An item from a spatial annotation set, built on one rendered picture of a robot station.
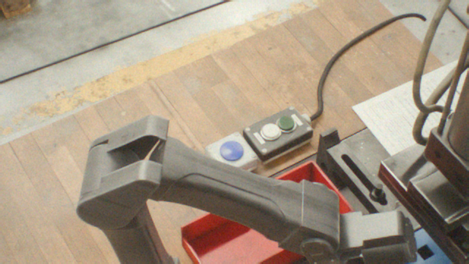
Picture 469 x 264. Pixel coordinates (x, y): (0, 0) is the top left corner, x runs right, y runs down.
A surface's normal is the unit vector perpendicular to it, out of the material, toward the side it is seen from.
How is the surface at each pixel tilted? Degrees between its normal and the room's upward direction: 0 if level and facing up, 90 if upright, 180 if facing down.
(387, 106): 1
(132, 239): 95
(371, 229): 25
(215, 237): 0
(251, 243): 0
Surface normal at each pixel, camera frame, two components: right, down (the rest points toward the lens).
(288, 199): 0.46, -0.52
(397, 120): 0.03, -0.61
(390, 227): -0.40, -0.59
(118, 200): -0.07, 0.78
